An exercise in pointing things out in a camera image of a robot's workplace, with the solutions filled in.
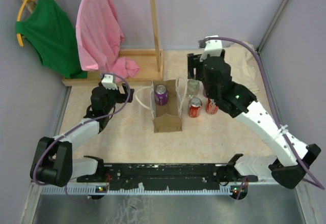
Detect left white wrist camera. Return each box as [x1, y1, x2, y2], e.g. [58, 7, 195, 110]
[100, 74, 118, 90]

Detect pink shirt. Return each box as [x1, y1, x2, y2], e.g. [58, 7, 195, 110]
[75, 0, 140, 78]

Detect green shirt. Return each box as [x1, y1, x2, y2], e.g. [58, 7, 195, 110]
[15, 0, 87, 79]

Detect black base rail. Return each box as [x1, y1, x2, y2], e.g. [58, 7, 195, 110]
[77, 163, 258, 193]

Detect brown canvas bag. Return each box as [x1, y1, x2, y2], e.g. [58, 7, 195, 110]
[134, 77, 187, 133]

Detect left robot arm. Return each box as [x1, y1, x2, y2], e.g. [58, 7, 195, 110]
[30, 83, 134, 187]

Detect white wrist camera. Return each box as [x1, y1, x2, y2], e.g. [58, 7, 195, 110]
[198, 35, 223, 62]
[100, 74, 118, 90]

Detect red coke can back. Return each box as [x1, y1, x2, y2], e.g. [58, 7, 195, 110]
[188, 97, 202, 118]

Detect beige cloth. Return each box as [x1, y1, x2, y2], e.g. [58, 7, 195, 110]
[225, 43, 259, 94]

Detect red coke can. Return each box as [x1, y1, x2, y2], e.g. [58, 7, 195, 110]
[188, 97, 202, 118]
[205, 98, 219, 115]

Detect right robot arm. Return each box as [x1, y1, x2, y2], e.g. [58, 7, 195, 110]
[187, 50, 321, 189]

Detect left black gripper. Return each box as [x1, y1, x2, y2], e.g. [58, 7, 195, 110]
[104, 83, 134, 114]

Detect wooden clothes rack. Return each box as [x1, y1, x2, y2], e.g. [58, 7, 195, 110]
[17, 0, 164, 87]

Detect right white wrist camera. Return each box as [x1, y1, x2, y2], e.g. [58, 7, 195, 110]
[198, 35, 223, 62]

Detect red coke can front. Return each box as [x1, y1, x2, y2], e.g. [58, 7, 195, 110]
[205, 98, 219, 115]

